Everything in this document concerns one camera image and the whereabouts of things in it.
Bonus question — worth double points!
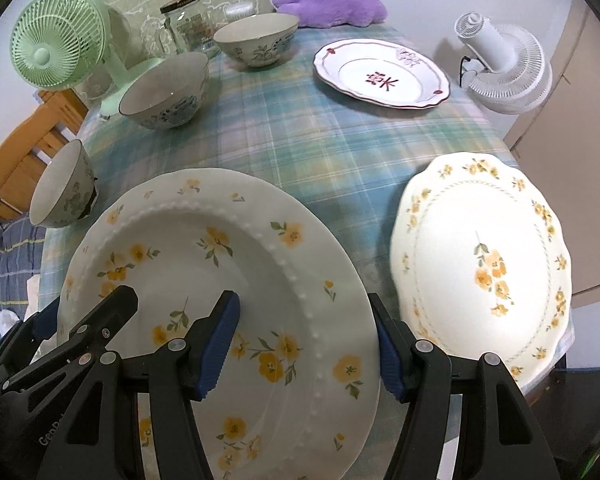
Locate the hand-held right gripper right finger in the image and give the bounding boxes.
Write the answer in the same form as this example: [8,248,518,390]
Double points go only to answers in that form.
[368,292,561,480]

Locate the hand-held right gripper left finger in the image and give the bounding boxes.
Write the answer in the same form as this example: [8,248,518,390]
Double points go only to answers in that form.
[55,290,242,480]

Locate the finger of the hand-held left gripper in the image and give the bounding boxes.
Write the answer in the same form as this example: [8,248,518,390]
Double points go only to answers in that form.
[0,285,139,441]
[0,302,62,372]

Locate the beaded yellow flower plate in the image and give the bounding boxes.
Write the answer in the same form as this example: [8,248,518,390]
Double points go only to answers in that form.
[56,167,381,480]

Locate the small floral ceramic bowl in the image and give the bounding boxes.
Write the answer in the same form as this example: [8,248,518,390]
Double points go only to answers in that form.
[29,139,98,228]

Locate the scalloped yellow flower plate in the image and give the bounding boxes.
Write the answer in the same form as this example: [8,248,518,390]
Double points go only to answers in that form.
[389,151,573,386]

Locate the white plate red characters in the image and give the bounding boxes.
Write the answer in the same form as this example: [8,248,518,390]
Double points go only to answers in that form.
[313,38,451,109]

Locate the white cloth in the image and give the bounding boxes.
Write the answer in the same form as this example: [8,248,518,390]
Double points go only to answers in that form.
[0,280,43,338]

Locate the blue plaid blanket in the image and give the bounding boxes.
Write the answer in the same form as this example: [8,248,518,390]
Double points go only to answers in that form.
[0,220,48,311]

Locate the wooden chair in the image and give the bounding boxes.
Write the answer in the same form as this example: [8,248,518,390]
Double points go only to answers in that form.
[0,87,88,222]

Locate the plaid tablecloth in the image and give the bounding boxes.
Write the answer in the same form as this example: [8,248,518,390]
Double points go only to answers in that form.
[37,22,576,480]

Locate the green desk fan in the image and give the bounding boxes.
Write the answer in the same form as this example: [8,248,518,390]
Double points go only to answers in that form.
[11,0,171,118]

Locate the glass jar mug with lid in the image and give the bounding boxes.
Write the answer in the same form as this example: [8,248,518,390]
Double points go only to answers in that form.
[155,0,218,58]

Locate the small clear glass cup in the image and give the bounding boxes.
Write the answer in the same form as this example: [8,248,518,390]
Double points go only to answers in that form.
[222,2,254,24]

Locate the white desk fan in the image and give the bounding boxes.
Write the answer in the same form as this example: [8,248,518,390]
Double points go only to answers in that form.
[454,11,552,115]

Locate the purple plush toy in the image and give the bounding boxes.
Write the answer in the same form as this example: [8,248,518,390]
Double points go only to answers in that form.
[271,0,387,28]

